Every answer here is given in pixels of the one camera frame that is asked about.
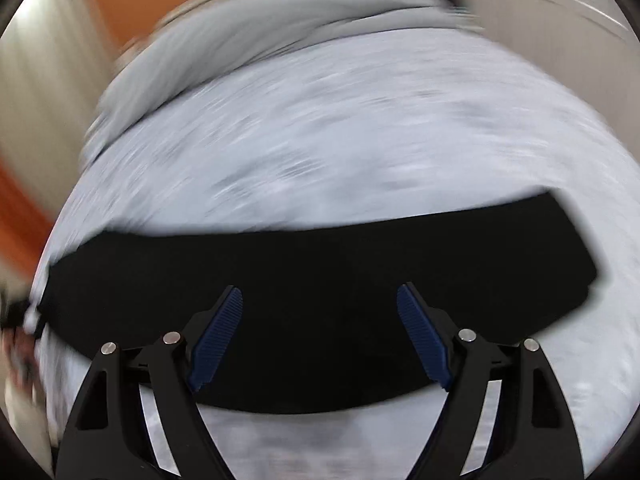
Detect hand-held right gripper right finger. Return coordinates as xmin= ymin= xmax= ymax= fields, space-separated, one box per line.
xmin=396 ymin=282 xmax=586 ymax=480

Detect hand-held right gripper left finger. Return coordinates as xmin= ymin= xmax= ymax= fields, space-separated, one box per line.
xmin=54 ymin=285 xmax=244 ymax=480

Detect black pants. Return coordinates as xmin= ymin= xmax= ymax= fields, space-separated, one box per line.
xmin=37 ymin=191 xmax=598 ymax=415

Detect person's left hand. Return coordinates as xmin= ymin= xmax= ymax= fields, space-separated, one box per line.
xmin=1 ymin=331 xmax=42 ymax=393

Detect orange curtain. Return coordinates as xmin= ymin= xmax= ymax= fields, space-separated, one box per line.
xmin=0 ymin=165 xmax=56 ymax=271

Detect white patterned bed sheet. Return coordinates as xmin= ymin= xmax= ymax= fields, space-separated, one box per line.
xmin=30 ymin=30 xmax=640 ymax=480

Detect beige curtain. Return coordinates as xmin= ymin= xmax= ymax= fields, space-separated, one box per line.
xmin=0 ymin=0 xmax=126 ymax=221

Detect grey pillow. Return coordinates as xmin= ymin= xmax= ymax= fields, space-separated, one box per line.
xmin=82 ymin=0 xmax=483 ymax=161

